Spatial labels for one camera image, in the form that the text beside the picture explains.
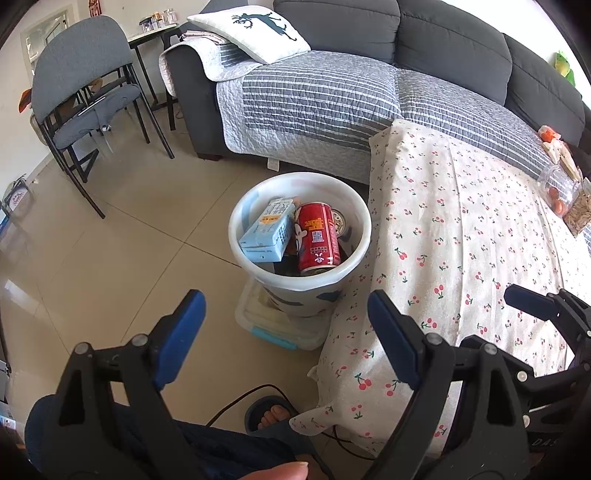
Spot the folded pink cloth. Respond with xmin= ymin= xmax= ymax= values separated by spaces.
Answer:
xmin=180 ymin=30 xmax=227 ymax=44

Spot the black side table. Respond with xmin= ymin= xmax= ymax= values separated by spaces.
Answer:
xmin=127 ymin=23 xmax=185 ymax=132

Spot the black cable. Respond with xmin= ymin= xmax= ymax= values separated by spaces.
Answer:
xmin=205 ymin=384 xmax=375 ymax=462

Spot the grey padded chair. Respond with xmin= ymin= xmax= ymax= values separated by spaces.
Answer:
xmin=31 ymin=15 xmax=175 ymax=220

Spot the beige snack packet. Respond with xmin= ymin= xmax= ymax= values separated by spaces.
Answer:
xmin=542 ymin=138 xmax=580 ymax=178

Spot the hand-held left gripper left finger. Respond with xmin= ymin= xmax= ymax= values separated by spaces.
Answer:
xmin=23 ymin=289 xmax=207 ymax=480

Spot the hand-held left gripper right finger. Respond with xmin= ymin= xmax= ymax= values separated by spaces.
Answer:
xmin=362 ymin=290 xmax=532 ymax=480

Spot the person's left hand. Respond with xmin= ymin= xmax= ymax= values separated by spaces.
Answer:
xmin=238 ymin=462 xmax=310 ymax=480

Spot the blue slipper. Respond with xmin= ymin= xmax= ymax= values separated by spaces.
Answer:
xmin=245 ymin=395 xmax=301 ymax=435

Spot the light blue milk carton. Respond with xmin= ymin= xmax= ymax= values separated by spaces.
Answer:
xmin=239 ymin=198 xmax=298 ymax=263

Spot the clear plastic storage box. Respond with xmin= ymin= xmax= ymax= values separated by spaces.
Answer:
xmin=235 ymin=279 xmax=333 ymax=352

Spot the white plastic bin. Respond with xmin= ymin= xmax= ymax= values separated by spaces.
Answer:
xmin=228 ymin=172 xmax=372 ymax=318

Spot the clear plastic container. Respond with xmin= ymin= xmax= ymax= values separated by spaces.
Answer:
xmin=538 ymin=165 xmax=580 ymax=217

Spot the printed cardboard box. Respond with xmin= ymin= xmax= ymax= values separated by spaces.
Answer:
xmin=2 ymin=175 xmax=35 ymax=217

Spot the person's leg in jeans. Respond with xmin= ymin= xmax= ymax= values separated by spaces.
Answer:
xmin=25 ymin=397 xmax=324 ymax=480

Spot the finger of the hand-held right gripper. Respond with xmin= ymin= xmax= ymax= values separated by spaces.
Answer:
xmin=501 ymin=355 xmax=591 ymax=408
xmin=504 ymin=284 xmax=591 ymax=367

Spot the green toy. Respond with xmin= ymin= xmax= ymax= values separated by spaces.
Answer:
xmin=554 ymin=51 xmax=578 ymax=86

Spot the dark grey sofa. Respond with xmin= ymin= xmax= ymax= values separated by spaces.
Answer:
xmin=166 ymin=0 xmax=587 ymax=160

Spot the clear jar of seeds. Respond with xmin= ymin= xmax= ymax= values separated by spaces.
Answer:
xmin=564 ymin=180 xmax=591 ymax=237

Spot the white deer print cushion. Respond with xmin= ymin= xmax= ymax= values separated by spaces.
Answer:
xmin=187 ymin=6 xmax=311 ymax=65

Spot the red cartoon drink can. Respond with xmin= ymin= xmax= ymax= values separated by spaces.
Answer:
xmin=293 ymin=202 xmax=342 ymax=277

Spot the person's foot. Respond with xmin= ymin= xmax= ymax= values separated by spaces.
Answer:
xmin=259 ymin=405 xmax=293 ymax=431

